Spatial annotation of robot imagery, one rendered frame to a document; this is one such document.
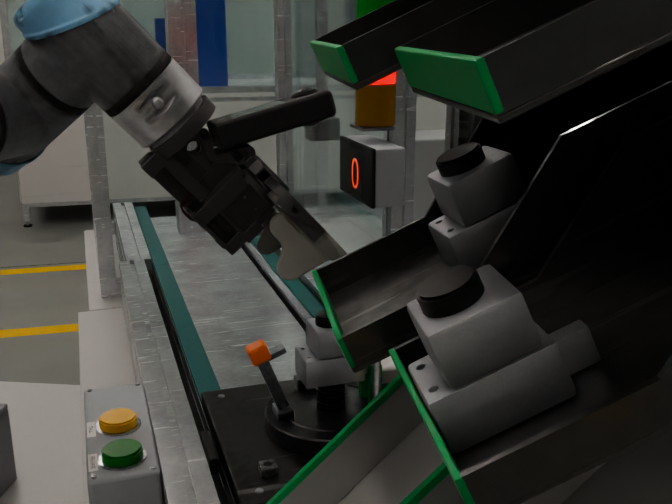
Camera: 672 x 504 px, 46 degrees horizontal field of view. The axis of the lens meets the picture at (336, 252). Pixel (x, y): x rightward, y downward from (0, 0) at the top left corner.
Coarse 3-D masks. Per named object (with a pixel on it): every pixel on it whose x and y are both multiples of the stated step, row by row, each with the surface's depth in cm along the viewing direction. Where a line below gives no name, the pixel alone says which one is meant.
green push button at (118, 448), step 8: (120, 440) 80; (128, 440) 80; (104, 448) 79; (112, 448) 79; (120, 448) 79; (128, 448) 79; (136, 448) 79; (104, 456) 78; (112, 456) 78; (120, 456) 78; (128, 456) 78; (136, 456) 78; (112, 464) 77; (120, 464) 77; (128, 464) 78
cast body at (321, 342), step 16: (320, 320) 80; (320, 336) 79; (304, 352) 81; (320, 352) 79; (336, 352) 80; (304, 368) 80; (320, 368) 80; (336, 368) 80; (304, 384) 80; (320, 384) 80; (336, 384) 81
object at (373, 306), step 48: (576, 96) 56; (624, 96) 56; (480, 144) 56; (528, 144) 56; (576, 144) 43; (528, 192) 44; (576, 192) 44; (384, 240) 57; (432, 240) 57; (528, 240) 45; (336, 288) 57; (384, 288) 54; (336, 336) 45; (384, 336) 45
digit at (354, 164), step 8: (352, 152) 98; (360, 152) 95; (352, 160) 98; (360, 160) 95; (352, 168) 98; (360, 168) 96; (352, 176) 99; (360, 176) 96; (352, 184) 99; (360, 184) 96; (352, 192) 99; (360, 192) 96
